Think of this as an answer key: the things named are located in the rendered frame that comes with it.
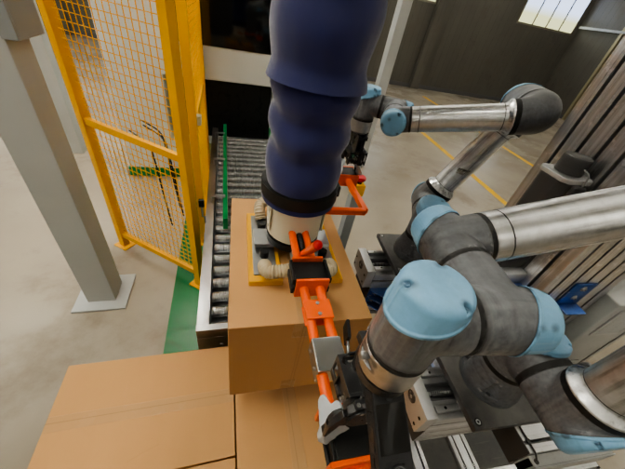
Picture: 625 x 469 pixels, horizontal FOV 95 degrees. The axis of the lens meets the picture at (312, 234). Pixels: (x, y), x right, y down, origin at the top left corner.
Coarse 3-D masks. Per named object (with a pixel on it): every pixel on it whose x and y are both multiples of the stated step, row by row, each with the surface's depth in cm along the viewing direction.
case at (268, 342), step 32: (288, 256) 96; (256, 288) 83; (288, 288) 85; (352, 288) 89; (256, 320) 75; (288, 320) 77; (352, 320) 81; (256, 352) 82; (288, 352) 85; (256, 384) 95; (288, 384) 100
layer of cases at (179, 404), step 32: (192, 352) 119; (224, 352) 121; (64, 384) 103; (96, 384) 104; (128, 384) 106; (160, 384) 108; (192, 384) 110; (224, 384) 111; (64, 416) 96; (96, 416) 97; (128, 416) 99; (160, 416) 100; (192, 416) 102; (224, 416) 103; (256, 416) 105; (288, 416) 107; (64, 448) 90; (96, 448) 91; (128, 448) 92; (160, 448) 94; (192, 448) 95; (224, 448) 96; (256, 448) 98; (288, 448) 99; (320, 448) 101
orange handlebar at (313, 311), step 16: (352, 192) 110; (336, 208) 98; (352, 208) 99; (304, 240) 83; (304, 288) 68; (320, 288) 69; (304, 304) 64; (320, 304) 65; (304, 320) 64; (320, 320) 65; (320, 384) 52; (368, 464) 44
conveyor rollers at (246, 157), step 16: (240, 144) 286; (256, 144) 290; (240, 160) 259; (256, 160) 263; (240, 176) 239; (256, 176) 242; (240, 192) 219; (256, 192) 222; (224, 240) 176; (224, 256) 163; (224, 272) 156
